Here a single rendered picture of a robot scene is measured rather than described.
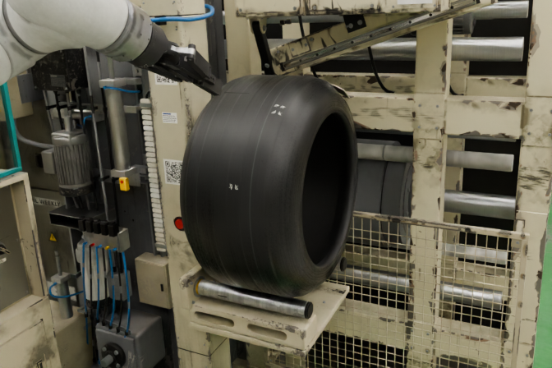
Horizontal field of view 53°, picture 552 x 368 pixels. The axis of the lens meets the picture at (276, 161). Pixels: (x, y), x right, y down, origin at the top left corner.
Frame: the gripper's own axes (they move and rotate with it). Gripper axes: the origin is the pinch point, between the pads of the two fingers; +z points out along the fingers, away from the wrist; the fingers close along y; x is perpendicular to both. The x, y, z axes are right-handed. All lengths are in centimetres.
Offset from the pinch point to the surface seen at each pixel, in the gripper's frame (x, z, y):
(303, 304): -41, 55, -3
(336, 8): 39, 49, 3
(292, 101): 6.4, 31.3, 1.5
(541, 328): -49, 248, 42
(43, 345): -60, 35, -74
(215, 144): -5.3, 24.2, -14.3
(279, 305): -42, 54, -9
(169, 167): -7, 42, -43
